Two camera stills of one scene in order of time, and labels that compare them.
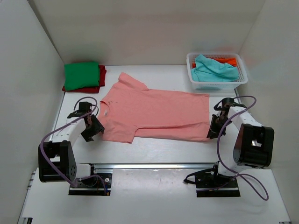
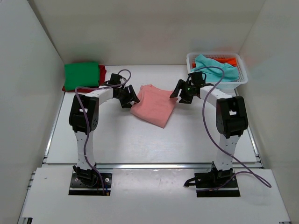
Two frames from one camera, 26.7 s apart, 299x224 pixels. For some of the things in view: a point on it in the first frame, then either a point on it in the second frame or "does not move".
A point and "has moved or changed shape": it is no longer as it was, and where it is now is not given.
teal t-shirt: x=208 y=70 does not move
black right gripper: x=214 y=132 to x=184 y=99
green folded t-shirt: x=78 y=75 does not move
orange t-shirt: x=230 y=60 does not move
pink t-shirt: x=131 y=110 has moved or changed shape
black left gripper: x=98 y=127 to x=131 y=97
